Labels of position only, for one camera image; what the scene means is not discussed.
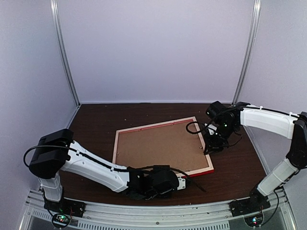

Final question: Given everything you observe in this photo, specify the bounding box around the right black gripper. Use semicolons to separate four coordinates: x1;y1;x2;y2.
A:
204;122;237;155

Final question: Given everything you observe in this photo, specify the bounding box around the brown cardboard backing board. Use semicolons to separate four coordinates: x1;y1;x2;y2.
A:
117;119;211;172

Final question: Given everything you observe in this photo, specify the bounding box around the red wooden picture frame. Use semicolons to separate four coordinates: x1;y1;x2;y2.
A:
112;116;215;178

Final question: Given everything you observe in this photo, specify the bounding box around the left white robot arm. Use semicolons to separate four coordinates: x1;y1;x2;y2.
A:
24;129;186;213

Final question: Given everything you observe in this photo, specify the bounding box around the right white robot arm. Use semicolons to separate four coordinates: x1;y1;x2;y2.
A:
201;127;291;203

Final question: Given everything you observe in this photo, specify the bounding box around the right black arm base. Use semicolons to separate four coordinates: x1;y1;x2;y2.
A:
229;186;271;217

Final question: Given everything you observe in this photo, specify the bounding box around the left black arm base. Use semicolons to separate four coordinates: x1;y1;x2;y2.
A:
43;189;85;218

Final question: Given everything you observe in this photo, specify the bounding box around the left circuit board with leds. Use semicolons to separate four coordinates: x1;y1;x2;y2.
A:
51;213;71;228

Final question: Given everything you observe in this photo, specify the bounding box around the circuit board with leds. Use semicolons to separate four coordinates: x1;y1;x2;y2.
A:
51;213;71;228
244;216;263;228

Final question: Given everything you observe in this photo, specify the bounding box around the right circuit board with leds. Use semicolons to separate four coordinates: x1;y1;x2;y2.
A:
244;216;263;228

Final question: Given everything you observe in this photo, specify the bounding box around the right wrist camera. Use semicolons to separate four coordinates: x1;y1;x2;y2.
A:
207;124;217;135

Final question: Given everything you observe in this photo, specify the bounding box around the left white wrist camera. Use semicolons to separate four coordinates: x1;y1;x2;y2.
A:
177;177;187;191

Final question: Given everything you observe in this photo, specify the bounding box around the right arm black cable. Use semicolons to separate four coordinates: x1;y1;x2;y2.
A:
186;121;242;149

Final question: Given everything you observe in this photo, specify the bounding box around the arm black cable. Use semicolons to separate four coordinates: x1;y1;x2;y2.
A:
23;140;207;194
186;121;242;149

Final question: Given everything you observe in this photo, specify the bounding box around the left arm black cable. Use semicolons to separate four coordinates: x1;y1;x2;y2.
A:
23;140;207;194

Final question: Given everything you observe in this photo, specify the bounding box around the front aluminium rail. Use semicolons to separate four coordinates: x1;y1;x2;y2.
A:
19;184;299;230

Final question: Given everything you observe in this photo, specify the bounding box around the left aluminium corner post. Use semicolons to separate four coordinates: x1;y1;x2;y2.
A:
50;0;81;107

